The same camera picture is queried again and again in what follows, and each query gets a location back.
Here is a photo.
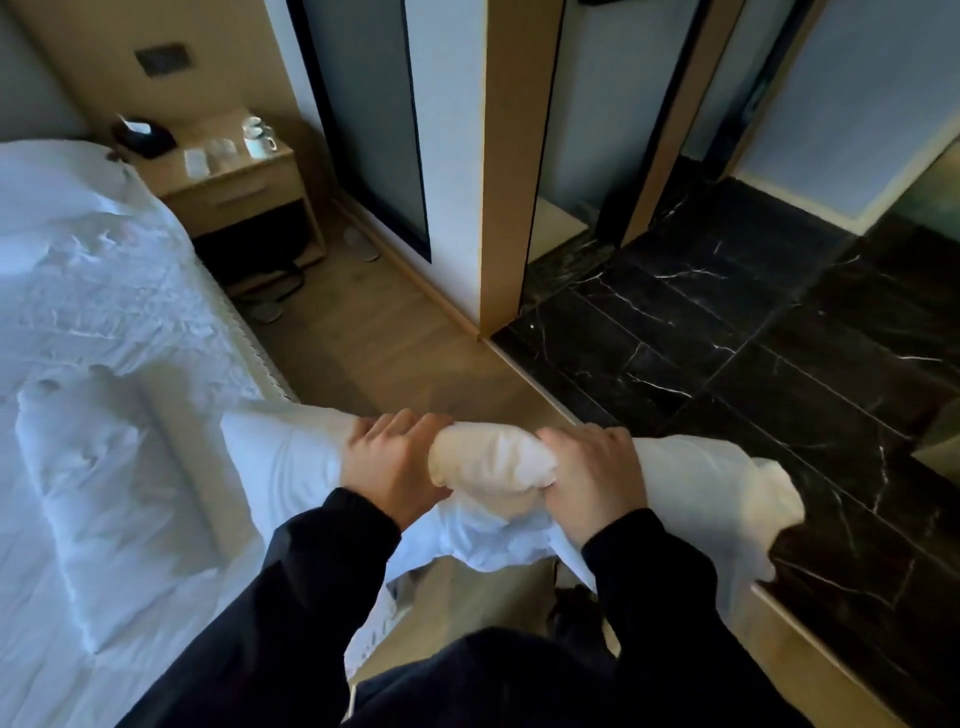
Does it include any pale grey slipper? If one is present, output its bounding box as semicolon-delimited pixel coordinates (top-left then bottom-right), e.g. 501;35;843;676
343;224;382;264

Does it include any person's left forearm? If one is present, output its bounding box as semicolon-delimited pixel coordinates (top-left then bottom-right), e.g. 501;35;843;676
116;487;403;728

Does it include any wooden bedside shelf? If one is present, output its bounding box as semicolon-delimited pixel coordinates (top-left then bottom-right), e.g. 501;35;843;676
112;108;328;298

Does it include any dark wall switch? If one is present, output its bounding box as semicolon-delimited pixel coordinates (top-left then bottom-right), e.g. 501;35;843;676
133;43;194;79

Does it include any white bed sheet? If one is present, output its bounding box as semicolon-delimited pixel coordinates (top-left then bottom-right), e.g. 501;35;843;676
219;401;808;624

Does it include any dark glass door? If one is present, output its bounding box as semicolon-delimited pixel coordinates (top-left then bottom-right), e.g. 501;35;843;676
287;0;434;264

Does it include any person's left hand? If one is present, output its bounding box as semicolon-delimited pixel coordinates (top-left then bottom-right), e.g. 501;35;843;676
341;408;455;530

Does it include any person's right forearm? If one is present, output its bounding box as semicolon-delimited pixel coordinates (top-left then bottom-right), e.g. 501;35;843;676
581;509;815;728

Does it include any quilted white mattress pad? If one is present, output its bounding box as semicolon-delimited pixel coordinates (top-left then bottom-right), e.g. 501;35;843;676
0;138;301;728

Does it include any wooden door frame post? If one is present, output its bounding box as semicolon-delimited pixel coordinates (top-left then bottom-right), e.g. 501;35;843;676
620;0;748;247
478;0;565;339

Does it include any white duvet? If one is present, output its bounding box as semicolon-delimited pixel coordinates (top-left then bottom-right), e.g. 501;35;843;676
14;367;226;654

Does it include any open cardboard box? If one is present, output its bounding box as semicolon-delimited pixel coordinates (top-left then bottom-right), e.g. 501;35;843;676
911;397;960;489

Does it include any person's right hand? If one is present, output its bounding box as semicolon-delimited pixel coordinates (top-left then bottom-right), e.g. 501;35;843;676
536;423;650;549

